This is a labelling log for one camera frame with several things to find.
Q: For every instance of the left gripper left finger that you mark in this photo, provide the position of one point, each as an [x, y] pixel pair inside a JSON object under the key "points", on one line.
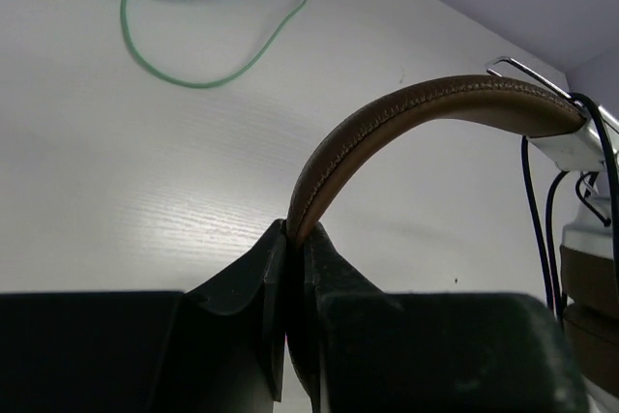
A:
{"points": [[216, 348]]}

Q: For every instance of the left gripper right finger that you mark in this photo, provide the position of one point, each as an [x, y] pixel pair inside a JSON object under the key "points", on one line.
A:
{"points": [[356, 348]]}

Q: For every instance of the brown silver headphones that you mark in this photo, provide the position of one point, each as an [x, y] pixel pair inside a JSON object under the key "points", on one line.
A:
{"points": [[577, 134]]}

